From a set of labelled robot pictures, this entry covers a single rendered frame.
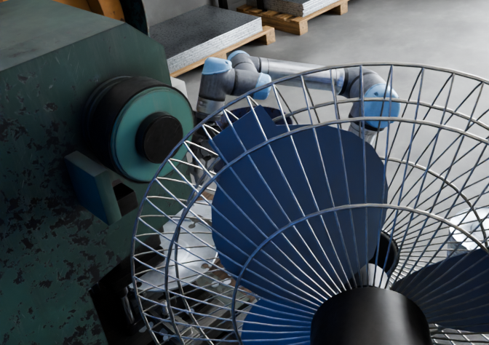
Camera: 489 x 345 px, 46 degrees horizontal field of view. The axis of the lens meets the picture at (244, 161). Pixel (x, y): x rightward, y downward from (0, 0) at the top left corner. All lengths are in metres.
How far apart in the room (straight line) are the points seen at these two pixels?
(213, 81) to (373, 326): 1.09
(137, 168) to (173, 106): 0.13
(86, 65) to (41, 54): 0.08
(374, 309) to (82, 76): 0.68
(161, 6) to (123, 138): 4.54
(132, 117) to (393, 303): 0.56
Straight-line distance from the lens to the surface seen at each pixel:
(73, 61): 1.06
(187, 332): 1.47
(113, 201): 1.06
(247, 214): 0.66
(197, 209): 2.44
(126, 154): 1.02
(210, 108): 1.59
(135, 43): 1.12
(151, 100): 1.02
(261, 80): 1.62
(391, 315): 0.62
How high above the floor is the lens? 1.83
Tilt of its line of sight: 33 degrees down
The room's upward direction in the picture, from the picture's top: 8 degrees counter-clockwise
